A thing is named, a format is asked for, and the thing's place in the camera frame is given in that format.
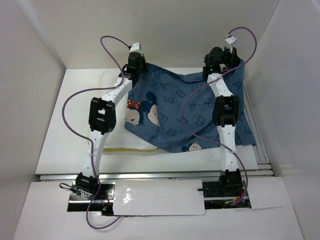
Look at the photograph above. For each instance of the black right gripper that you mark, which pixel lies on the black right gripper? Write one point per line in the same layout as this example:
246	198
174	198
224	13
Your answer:
234	60

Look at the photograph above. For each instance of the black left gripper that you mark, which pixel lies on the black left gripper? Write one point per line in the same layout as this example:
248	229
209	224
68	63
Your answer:
144	65

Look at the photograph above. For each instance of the blue cartoon print pillowcase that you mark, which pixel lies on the blue cartoon print pillowcase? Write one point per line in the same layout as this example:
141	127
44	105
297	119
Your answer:
172	111

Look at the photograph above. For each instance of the white pillow with yellow edge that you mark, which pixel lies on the white pillow with yellow edge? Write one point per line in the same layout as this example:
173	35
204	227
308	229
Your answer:
120	135

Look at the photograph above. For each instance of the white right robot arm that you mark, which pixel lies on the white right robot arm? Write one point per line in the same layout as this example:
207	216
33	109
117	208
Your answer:
225	114

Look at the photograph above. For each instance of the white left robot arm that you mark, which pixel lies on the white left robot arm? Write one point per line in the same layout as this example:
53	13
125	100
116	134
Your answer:
88	178

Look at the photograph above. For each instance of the white cover sheet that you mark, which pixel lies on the white cover sheet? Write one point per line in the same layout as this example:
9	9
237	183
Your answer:
158	198

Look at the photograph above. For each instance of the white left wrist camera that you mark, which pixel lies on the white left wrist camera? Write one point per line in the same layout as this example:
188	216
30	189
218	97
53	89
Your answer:
136	48

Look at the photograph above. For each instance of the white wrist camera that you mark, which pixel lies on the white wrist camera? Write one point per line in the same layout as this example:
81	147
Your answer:
230	40
136	48

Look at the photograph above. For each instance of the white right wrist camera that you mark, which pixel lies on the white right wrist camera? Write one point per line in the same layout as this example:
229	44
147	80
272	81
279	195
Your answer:
230	40

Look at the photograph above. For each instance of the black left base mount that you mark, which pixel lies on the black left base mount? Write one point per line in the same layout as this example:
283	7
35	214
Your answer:
79	199

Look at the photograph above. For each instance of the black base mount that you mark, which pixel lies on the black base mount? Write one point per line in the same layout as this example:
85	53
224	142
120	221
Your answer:
215	198
79	199

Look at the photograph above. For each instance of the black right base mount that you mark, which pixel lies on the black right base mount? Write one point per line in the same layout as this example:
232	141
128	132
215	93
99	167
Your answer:
215	198

